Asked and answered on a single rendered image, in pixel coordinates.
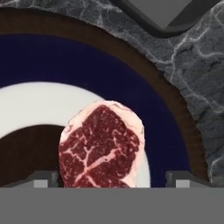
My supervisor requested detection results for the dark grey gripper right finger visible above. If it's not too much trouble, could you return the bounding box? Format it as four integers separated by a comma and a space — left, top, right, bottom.
164, 171, 212, 189

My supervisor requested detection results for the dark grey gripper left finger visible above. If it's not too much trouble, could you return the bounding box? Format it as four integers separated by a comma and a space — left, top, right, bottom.
3, 170, 60, 189

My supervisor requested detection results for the raw red marbled steak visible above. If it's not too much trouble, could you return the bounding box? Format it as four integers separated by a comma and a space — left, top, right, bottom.
58, 100, 146, 189

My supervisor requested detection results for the brown blue white ringed plate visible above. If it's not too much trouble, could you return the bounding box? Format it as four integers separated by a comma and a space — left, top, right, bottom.
0, 7, 210, 189

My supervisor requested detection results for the grey sink basin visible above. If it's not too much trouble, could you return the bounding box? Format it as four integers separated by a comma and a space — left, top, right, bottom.
109, 0, 224, 39

